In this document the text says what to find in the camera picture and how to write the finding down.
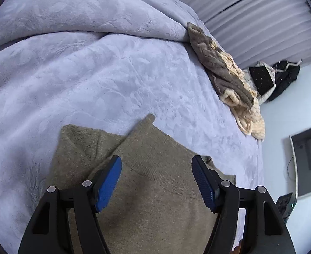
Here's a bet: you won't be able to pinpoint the black puffer jacket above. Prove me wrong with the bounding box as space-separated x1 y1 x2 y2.
267 60 302 102

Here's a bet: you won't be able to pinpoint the brown and cream knit garments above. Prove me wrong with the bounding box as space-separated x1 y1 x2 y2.
186 22 254 110

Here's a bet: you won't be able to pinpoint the olive brown knit sweater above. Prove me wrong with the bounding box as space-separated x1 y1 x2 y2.
45 113 237 254

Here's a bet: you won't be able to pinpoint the black glittery bag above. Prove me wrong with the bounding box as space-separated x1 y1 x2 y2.
249 66 275 96

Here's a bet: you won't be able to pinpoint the lavender plush blanket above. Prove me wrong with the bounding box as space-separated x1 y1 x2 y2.
0 0 264 254

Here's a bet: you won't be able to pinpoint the cream striped fleece garment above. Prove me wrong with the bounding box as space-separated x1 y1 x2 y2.
211 40 266 141

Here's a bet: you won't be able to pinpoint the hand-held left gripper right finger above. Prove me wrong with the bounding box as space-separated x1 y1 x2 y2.
192 156 296 254

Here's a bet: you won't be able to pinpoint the curved white monitor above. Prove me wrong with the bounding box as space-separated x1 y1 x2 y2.
289 126 311 200

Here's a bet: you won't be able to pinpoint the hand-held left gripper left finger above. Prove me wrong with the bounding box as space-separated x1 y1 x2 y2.
18 156 123 254

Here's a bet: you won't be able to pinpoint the thin black cable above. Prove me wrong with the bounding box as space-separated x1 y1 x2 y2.
286 156 297 182

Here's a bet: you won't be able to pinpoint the black power strip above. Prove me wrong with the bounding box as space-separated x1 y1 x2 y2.
275 192 297 224

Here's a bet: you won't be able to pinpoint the white pleated curtain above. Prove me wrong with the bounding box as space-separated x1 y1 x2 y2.
134 0 311 70

